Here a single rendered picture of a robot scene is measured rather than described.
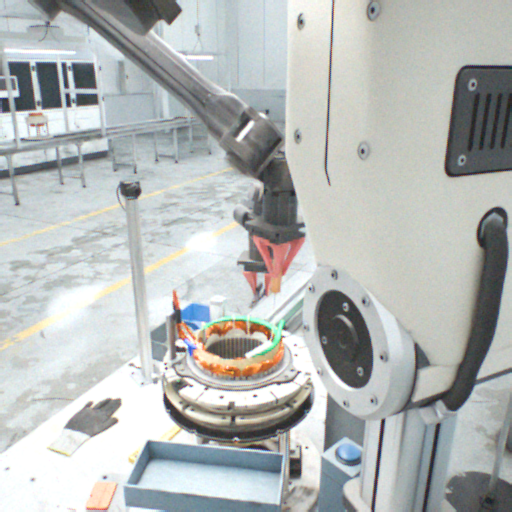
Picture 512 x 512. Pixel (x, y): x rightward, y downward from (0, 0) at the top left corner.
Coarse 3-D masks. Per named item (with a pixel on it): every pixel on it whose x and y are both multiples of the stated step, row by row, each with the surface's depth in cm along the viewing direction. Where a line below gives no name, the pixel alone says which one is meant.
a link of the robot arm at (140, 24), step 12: (96, 0) 44; (108, 0) 41; (120, 0) 39; (132, 0) 39; (144, 0) 39; (108, 12) 45; (120, 12) 42; (132, 12) 39; (144, 12) 40; (132, 24) 42; (144, 24) 41; (144, 36) 43
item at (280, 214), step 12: (264, 192) 79; (288, 192) 77; (264, 204) 79; (276, 204) 77; (288, 204) 77; (264, 216) 80; (276, 216) 78; (288, 216) 78; (300, 216) 84; (252, 228) 79; (264, 228) 77; (276, 228) 77; (288, 228) 78; (300, 228) 81
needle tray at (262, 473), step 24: (144, 456) 85; (168, 456) 87; (192, 456) 86; (216, 456) 85; (240, 456) 85; (264, 456) 84; (144, 480) 83; (168, 480) 83; (192, 480) 83; (216, 480) 83; (240, 480) 83; (264, 480) 83; (144, 504) 78; (168, 504) 77; (192, 504) 76; (216, 504) 75; (240, 504) 75; (264, 504) 74
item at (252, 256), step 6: (252, 240) 112; (252, 246) 113; (270, 246) 113; (246, 252) 119; (252, 252) 114; (258, 252) 113; (270, 252) 114; (240, 258) 116; (246, 258) 116; (252, 258) 114; (258, 258) 113; (240, 264) 115; (258, 264) 114; (264, 264) 113
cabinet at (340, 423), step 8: (328, 392) 104; (328, 400) 105; (328, 408) 106; (336, 408) 105; (344, 408) 103; (328, 416) 106; (336, 416) 105; (344, 416) 104; (352, 416) 103; (328, 424) 107; (336, 424) 106; (344, 424) 105; (352, 424) 104; (360, 424) 102; (328, 432) 108; (336, 432) 107; (344, 432) 105; (352, 432) 104; (360, 432) 103; (328, 440) 108; (336, 440) 107; (352, 440) 105; (360, 440) 104; (328, 448) 109
